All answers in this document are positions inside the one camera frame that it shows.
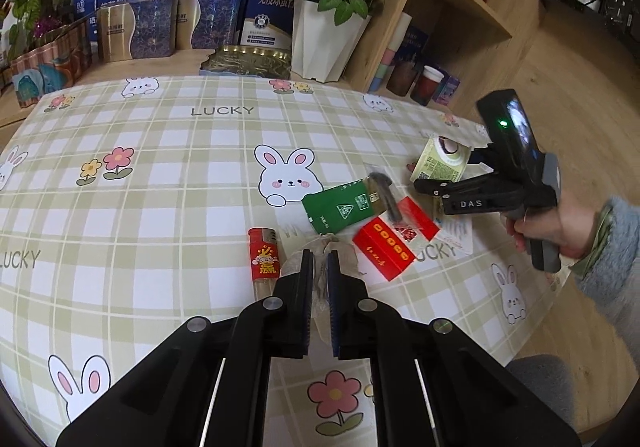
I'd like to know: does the person's fuzzy grey-blue clothing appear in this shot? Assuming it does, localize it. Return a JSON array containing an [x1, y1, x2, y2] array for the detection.
[[505, 354, 576, 428]]

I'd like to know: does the green checked rabbit tablecloth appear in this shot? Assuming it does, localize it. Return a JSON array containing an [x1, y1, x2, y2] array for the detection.
[[0, 74, 576, 447]]

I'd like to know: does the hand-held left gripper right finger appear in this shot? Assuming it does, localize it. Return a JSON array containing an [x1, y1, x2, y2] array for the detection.
[[327, 249, 583, 447]]

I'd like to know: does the stack of coloured paper cups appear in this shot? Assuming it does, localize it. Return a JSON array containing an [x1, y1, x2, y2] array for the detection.
[[367, 11, 413, 93]]

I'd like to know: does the red cigarette box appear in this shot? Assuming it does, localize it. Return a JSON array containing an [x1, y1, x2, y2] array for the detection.
[[352, 197, 443, 282]]

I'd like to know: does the dark blue shelf box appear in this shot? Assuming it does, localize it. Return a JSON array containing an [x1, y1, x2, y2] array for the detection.
[[400, 24, 431, 63]]

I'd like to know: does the white faceted flower pot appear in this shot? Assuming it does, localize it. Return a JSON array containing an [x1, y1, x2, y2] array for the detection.
[[291, 0, 373, 83]]

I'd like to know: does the clear packet of coloured markers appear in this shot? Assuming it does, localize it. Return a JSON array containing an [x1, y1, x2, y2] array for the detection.
[[432, 207, 473, 255]]

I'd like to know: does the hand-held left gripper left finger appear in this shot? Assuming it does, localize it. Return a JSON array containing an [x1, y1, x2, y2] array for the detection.
[[55, 249, 316, 447]]

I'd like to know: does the small purple blue box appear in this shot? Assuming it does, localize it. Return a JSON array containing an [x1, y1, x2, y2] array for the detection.
[[432, 74, 462, 107]]

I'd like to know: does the wavy planter basket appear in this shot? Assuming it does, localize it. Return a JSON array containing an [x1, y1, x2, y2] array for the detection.
[[11, 22, 93, 108]]

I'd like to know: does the gold metal tray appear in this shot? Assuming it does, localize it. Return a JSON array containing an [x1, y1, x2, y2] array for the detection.
[[198, 44, 293, 78]]

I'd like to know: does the green foil packet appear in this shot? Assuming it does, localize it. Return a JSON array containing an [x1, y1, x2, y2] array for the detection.
[[301, 180, 383, 235]]

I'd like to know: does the wooden shelf unit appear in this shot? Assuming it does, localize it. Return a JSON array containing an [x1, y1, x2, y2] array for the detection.
[[345, 0, 558, 103]]

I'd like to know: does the person's right hand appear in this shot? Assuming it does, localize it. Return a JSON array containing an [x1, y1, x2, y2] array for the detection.
[[505, 197, 608, 262]]

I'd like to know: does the brown glass jar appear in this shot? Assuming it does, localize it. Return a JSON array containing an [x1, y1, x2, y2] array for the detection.
[[385, 54, 421, 95]]

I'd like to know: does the blue box with white label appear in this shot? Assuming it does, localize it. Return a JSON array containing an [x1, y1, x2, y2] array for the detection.
[[242, 0, 296, 50]]

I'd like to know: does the flat blue box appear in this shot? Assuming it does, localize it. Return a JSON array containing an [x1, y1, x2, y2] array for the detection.
[[72, 0, 143, 43]]

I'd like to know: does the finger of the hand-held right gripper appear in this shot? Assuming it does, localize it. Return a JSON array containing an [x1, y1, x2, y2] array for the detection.
[[413, 172, 501, 202], [467, 144, 503, 175]]

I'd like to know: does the clear plastic wrap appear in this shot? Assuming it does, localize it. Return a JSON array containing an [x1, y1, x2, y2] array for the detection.
[[280, 234, 362, 353]]

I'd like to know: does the red lighter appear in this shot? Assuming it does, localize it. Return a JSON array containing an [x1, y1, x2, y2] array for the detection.
[[247, 227, 280, 300]]

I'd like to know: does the blue and gold gift box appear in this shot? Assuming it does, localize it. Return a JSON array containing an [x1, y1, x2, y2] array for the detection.
[[97, 0, 178, 63], [175, 0, 243, 50]]

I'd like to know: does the brown jar with white lid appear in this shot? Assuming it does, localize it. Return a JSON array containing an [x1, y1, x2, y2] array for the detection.
[[412, 64, 446, 105]]

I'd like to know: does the person's right forearm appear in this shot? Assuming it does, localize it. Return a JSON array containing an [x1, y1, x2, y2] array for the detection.
[[570, 197, 640, 363]]

